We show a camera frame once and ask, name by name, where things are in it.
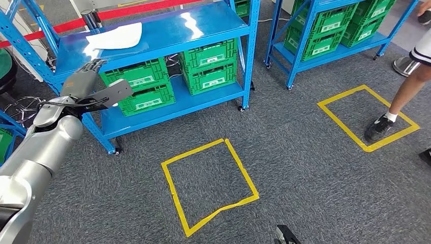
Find white curved plastic fender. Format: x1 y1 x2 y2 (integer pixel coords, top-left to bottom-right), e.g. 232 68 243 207
85 22 143 50

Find chrome stanchion post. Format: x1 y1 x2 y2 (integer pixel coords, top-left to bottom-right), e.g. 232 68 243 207
80 9 102 32

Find black stool chrome base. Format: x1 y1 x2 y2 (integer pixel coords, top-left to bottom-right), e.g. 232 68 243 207
0 64 46 126

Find white partition panel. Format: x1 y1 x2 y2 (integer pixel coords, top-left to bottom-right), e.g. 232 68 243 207
0 10 48 83

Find black robot wrist bracket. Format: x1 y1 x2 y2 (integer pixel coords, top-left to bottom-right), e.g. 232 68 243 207
274 225 301 244

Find white desk chrome rails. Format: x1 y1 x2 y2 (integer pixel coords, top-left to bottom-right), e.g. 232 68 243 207
69 0 119 17

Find red barrier belt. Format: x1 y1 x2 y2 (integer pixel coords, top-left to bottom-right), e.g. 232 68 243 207
0 0 204 48

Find kinked yellow floor tape square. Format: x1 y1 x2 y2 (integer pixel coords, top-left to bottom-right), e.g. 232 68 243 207
161 138 260 238

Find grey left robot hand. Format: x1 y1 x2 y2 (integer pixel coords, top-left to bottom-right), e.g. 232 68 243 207
60 58 108 100

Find chrome stanchion base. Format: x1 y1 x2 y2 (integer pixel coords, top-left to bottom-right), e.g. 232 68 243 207
392 56 422 77

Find white cabinet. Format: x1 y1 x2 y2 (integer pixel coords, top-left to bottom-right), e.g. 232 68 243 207
272 0 296 15

